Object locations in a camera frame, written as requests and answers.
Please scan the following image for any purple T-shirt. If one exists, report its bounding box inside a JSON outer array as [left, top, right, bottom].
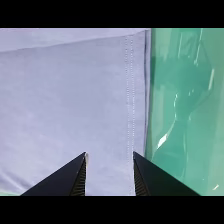
[[0, 27, 153, 197]]

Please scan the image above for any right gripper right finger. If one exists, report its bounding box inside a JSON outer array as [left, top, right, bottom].
[[132, 151, 202, 197]]

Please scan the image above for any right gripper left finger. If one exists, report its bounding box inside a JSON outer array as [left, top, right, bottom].
[[21, 151, 88, 197]]

